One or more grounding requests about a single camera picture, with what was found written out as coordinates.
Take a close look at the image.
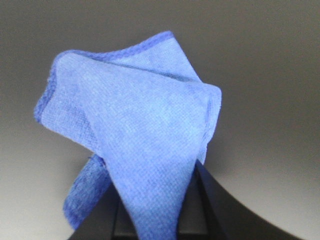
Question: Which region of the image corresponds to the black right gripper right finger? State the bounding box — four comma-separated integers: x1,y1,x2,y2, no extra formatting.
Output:
178,159,320,240

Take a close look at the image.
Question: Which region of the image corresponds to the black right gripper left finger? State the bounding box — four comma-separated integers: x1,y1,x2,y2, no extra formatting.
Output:
69,184,138,240

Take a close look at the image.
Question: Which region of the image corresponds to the blue cloth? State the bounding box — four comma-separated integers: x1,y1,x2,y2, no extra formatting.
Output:
34,31,222,240

